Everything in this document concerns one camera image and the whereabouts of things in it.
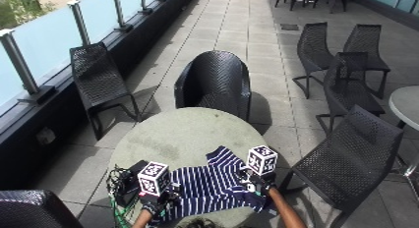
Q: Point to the person's left hand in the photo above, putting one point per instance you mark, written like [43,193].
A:
[152,205]

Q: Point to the person's right hand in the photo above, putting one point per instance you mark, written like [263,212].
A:
[260,186]

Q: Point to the navy white striped shirt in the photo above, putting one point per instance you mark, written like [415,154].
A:
[210,185]

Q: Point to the white marker cube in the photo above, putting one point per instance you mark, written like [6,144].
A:
[262,159]
[152,180]

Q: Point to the black device box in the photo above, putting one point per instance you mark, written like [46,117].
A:
[126,187]

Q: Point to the black mesh chair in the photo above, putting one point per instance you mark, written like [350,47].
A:
[98,80]
[365,43]
[314,51]
[349,87]
[349,159]

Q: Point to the black woven armchair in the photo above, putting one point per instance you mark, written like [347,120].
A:
[214,80]
[31,210]

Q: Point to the grey round side table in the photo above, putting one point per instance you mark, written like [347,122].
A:
[406,105]

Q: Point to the dark floor drain cover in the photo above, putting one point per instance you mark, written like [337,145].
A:
[290,27]

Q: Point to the frosted glass balustrade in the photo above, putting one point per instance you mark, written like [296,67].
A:
[48,41]

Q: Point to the grey wall outlet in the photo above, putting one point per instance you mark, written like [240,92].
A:
[46,136]

